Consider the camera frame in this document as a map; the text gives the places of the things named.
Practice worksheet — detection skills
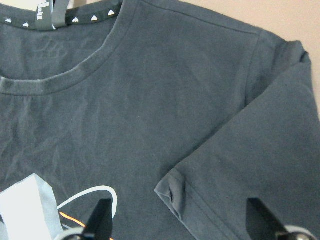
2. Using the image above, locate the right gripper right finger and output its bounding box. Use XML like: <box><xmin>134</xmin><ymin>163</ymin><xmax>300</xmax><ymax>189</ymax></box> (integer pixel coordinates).
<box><xmin>246</xmin><ymin>198</ymin><xmax>288</xmax><ymax>240</ymax></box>

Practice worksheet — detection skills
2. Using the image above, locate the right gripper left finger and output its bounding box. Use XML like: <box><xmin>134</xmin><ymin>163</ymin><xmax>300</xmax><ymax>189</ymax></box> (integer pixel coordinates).
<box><xmin>82</xmin><ymin>198</ymin><xmax>113</xmax><ymax>240</ymax></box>

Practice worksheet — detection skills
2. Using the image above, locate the black graphic t-shirt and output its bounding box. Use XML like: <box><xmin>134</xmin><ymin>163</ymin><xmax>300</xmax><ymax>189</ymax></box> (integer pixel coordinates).
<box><xmin>0</xmin><ymin>0</ymin><xmax>320</xmax><ymax>240</ymax></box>

